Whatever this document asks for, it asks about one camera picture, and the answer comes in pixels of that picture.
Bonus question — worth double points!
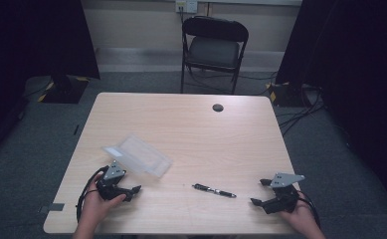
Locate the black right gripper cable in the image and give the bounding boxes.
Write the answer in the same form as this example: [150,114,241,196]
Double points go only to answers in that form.
[295,190,322,230]

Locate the black folding chair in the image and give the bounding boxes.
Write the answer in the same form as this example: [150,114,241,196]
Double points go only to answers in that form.
[180,15,251,96]

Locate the person's right hand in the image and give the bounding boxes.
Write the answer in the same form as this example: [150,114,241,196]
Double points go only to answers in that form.
[278,198,315,231]

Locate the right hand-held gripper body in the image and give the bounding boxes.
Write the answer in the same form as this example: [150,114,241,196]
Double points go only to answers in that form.
[262,172,305,215]

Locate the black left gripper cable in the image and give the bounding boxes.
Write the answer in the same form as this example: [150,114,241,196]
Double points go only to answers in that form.
[76,164,111,224]

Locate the bundle of black floor cables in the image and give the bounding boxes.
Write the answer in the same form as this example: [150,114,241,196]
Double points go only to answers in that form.
[276,85,328,137]

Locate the black pen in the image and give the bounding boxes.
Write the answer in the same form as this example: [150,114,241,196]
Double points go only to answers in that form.
[191,182,238,199]

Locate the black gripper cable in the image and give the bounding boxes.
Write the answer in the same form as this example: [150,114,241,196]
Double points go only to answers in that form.
[295,190,322,230]
[76,164,111,224]

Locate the person's left hand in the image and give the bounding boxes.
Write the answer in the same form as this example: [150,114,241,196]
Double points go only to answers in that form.
[81,172,127,230]

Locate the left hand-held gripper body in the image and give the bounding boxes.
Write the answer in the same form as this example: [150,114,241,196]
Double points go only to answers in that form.
[96,160,129,202]

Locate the clear plastic pencil case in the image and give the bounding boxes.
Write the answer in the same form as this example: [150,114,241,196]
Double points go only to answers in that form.
[101,133,174,178]

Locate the black cable under chair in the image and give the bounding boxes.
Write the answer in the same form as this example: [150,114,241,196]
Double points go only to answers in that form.
[187,68,279,96]

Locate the black curtain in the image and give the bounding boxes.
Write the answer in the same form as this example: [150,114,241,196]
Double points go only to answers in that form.
[0,0,101,163]
[275,0,387,215]

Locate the white wall socket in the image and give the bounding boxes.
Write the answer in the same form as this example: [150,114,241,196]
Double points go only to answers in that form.
[175,0,199,15]

